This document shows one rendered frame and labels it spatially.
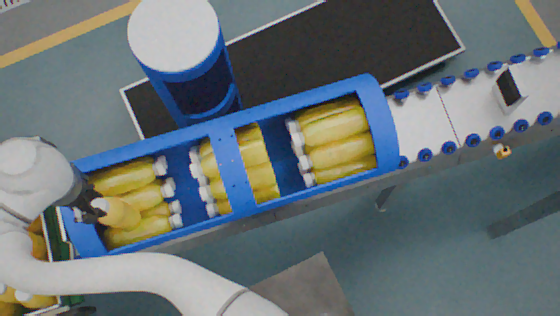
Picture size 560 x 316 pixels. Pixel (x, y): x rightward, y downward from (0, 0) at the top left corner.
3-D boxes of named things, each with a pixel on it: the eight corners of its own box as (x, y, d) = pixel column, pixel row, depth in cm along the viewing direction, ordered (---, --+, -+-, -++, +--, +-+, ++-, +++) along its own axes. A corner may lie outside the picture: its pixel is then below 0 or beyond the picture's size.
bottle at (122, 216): (111, 225, 164) (81, 214, 147) (124, 201, 166) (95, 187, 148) (133, 236, 163) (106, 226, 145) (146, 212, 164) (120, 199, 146)
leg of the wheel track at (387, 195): (389, 209, 275) (414, 177, 215) (377, 213, 275) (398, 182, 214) (385, 197, 277) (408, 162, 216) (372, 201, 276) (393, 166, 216)
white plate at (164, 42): (109, 44, 185) (110, 45, 187) (186, 87, 181) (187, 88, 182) (159, -27, 191) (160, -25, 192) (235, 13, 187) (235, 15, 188)
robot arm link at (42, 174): (46, 141, 119) (0, 196, 117) (8, 115, 104) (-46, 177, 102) (89, 172, 118) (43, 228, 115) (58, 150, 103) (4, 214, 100)
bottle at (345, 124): (371, 131, 162) (304, 152, 161) (365, 130, 169) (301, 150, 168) (364, 106, 161) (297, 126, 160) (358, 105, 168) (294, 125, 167)
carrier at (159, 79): (169, 133, 271) (223, 164, 267) (108, 46, 187) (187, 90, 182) (203, 81, 277) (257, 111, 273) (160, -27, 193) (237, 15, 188)
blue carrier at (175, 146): (393, 181, 181) (407, 150, 153) (105, 271, 176) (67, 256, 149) (361, 97, 189) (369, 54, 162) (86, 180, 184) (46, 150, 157)
